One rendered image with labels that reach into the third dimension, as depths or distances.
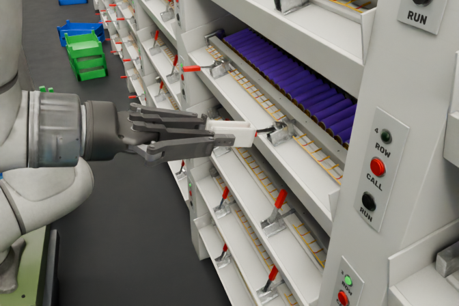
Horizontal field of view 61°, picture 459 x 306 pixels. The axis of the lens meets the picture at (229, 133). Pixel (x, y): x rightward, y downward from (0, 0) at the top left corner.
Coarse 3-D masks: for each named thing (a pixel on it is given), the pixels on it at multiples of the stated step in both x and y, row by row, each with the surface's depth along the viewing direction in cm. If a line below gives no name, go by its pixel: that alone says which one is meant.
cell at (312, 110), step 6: (336, 96) 62; (342, 96) 62; (318, 102) 62; (324, 102) 62; (330, 102) 62; (336, 102) 62; (312, 108) 61; (318, 108) 61; (324, 108) 62; (312, 114) 61
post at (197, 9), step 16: (192, 0) 88; (208, 0) 89; (192, 16) 90; (208, 16) 91; (176, 32) 99; (192, 80) 98; (192, 96) 100; (208, 96) 102; (192, 160) 113; (208, 160) 113; (192, 176) 118; (192, 224) 134; (192, 240) 140; (208, 256) 135
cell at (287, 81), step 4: (300, 72) 70; (304, 72) 70; (308, 72) 70; (292, 76) 70; (296, 76) 70; (300, 76) 70; (304, 76) 70; (284, 80) 70; (288, 80) 70; (292, 80) 70; (296, 80) 70; (280, 84) 69; (284, 84) 69; (288, 84) 69; (280, 88) 69
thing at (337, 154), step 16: (208, 48) 90; (224, 48) 85; (240, 64) 78; (256, 80) 71; (272, 96) 66; (288, 112) 62; (304, 128) 58; (320, 128) 57; (320, 144) 55; (336, 144) 53; (336, 160) 52
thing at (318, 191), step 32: (192, 32) 91; (224, 32) 92; (256, 32) 93; (192, 64) 94; (224, 96) 74; (256, 96) 72; (256, 128) 64; (288, 160) 57; (320, 160) 55; (320, 192) 50; (320, 224) 52
